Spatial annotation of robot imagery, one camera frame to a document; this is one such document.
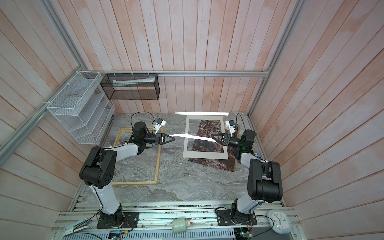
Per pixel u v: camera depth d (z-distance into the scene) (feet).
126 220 2.38
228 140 2.44
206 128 3.64
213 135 2.61
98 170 1.66
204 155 3.29
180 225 2.14
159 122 2.62
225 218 2.40
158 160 3.10
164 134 2.68
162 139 2.62
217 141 2.78
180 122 3.75
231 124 2.56
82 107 2.40
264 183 1.52
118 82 2.92
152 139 2.56
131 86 3.43
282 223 2.30
